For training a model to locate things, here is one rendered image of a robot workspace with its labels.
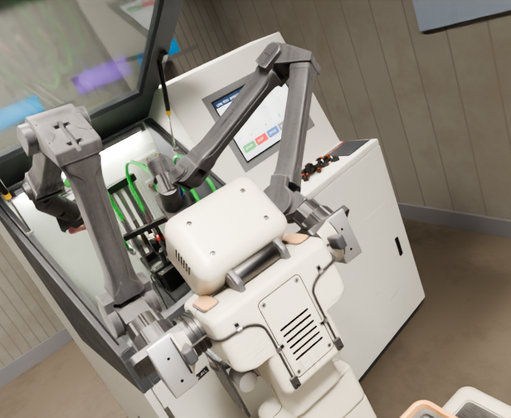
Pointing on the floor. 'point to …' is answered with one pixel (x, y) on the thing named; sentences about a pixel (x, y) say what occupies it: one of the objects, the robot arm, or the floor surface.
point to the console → (194, 87)
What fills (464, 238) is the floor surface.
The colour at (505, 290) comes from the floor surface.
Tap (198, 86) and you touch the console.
